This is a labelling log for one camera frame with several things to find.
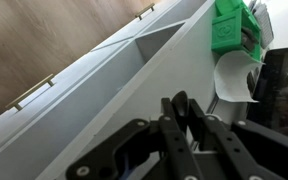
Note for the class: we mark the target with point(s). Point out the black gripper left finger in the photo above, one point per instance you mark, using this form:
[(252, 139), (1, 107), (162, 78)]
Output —
[(180, 158)]

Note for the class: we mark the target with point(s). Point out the white television stand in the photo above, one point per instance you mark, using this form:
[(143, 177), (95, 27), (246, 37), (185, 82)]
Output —
[(123, 78)]

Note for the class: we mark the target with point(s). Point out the black flat screen television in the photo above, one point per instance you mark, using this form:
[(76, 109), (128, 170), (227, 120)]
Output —
[(271, 93)]

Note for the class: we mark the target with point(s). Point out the green plastic box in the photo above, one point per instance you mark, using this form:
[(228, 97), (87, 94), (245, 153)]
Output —
[(235, 28)]

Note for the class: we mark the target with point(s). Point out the grey remote control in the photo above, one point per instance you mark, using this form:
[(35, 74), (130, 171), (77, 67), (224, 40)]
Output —
[(261, 14)]

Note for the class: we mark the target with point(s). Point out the gold drawer handle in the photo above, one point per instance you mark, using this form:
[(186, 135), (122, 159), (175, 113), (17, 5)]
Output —
[(139, 14), (15, 102)]

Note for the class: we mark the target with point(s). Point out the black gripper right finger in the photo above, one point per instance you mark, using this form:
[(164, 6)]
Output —
[(223, 156)]

